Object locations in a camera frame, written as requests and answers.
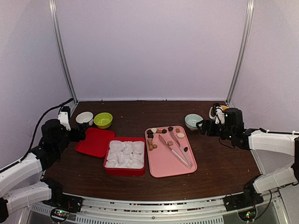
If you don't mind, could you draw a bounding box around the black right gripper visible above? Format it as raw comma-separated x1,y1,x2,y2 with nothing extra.
196,119,235,141

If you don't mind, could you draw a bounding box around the red tin lid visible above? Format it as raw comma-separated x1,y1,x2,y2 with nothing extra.
75,127,115,158

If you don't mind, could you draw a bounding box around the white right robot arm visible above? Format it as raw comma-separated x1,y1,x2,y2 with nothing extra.
196,103,299,206

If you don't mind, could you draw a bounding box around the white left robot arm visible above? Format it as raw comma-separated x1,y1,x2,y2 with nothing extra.
0,104,86,222

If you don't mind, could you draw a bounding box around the brown chocolate stack left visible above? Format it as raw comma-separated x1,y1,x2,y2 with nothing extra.
147,138,157,151

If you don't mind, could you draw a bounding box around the dark chocolate tray left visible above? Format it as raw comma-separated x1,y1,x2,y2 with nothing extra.
147,130,154,138

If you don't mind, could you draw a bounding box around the white floral mug yellow inside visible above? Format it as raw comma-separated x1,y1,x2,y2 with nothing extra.
209,103,229,124

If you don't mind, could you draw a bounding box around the white ceramic bowl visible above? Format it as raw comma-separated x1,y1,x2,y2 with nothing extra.
75,112,93,126

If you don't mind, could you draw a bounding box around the light blue ceramic bowl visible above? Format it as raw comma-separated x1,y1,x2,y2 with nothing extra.
185,113,203,131

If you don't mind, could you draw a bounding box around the green plastic bowl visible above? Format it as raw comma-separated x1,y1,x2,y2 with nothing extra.
93,112,113,129

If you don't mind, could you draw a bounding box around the pink plastic tray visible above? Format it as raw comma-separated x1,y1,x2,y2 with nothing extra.
145,126,198,178

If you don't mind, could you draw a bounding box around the red tin box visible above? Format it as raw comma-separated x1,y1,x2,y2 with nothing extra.
104,137,146,176

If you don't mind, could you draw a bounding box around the white paper liner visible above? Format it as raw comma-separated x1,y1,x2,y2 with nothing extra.
105,140,145,169

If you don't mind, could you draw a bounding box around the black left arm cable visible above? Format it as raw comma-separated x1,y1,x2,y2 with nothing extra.
18,98,73,161

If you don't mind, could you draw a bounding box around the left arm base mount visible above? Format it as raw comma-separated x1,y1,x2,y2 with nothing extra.
43,194,83,213

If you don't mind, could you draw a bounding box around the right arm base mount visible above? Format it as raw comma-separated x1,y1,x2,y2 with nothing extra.
223,194,264,211

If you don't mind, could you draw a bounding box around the aluminium front rail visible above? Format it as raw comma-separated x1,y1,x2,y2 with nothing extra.
17,190,290,224

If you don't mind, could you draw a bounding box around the aluminium frame post right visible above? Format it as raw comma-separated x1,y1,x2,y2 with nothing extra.
226,0,255,107

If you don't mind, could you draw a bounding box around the aluminium frame post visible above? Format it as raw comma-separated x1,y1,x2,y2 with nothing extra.
226,0,255,107
49,0,78,104

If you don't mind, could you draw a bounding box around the aluminium frame post left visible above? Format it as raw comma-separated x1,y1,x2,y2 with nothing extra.
49,0,78,104

